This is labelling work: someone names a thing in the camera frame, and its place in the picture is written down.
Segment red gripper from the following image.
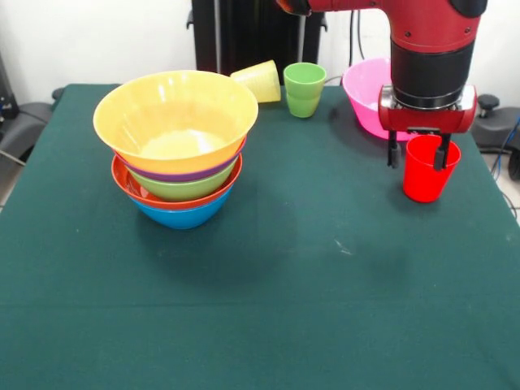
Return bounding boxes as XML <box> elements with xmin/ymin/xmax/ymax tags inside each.
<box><xmin>377</xmin><ymin>84</ymin><xmax>479</xmax><ymax>172</ymax></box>

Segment yellow plastic cup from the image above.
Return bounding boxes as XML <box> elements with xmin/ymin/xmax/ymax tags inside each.
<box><xmin>230</xmin><ymin>59</ymin><xmax>282</xmax><ymax>104</ymax></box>

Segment green plastic bowl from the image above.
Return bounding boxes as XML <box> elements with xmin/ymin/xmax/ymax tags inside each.
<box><xmin>128</xmin><ymin>158</ymin><xmax>241</xmax><ymax>202</ymax></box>

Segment purple plastic bowl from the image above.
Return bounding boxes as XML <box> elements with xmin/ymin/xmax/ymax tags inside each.
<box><xmin>115</xmin><ymin>137</ymin><xmax>248</xmax><ymax>183</ymax></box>

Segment large blue plastic bowl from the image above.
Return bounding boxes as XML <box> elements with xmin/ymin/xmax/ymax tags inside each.
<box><xmin>129</xmin><ymin>186</ymin><xmax>233</xmax><ymax>231</ymax></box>

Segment orange plastic bowl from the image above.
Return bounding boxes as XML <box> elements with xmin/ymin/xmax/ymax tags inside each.
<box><xmin>93</xmin><ymin>69</ymin><xmax>260</xmax><ymax>175</ymax></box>

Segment red-orange plastic bowl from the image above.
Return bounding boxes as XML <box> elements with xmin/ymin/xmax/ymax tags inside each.
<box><xmin>110</xmin><ymin>153</ymin><xmax>244</xmax><ymax>211</ymax></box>

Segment red plastic cup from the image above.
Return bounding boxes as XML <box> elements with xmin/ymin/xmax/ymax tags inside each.
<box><xmin>402</xmin><ymin>134</ymin><xmax>462</xmax><ymax>204</ymax></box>

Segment pink plastic bowl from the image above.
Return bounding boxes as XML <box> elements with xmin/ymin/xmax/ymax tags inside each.
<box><xmin>341</xmin><ymin>57</ymin><xmax>415</xmax><ymax>142</ymax></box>

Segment black chair base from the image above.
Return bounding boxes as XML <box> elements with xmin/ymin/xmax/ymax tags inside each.
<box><xmin>470</xmin><ymin>93</ymin><xmax>520</xmax><ymax>182</ymax></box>

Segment green plastic cup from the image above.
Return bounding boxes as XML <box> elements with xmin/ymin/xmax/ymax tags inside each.
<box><xmin>283</xmin><ymin>62</ymin><xmax>327</xmax><ymax>119</ymax></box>

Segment dark green tablecloth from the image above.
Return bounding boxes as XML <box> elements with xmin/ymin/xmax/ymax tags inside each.
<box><xmin>0</xmin><ymin>84</ymin><xmax>520</xmax><ymax>390</ymax></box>

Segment grey chair base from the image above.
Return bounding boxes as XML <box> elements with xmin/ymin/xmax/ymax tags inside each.
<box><xmin>0</xmin><ymin>101</ymin><xmax>54</xmax><ymax>163</ymax></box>

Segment black hanging cable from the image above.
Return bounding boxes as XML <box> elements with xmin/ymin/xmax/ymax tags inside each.
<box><xmin>348</xmin><ymin>10</ymin><xmax>367</xmax><ymax>66</ymax></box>

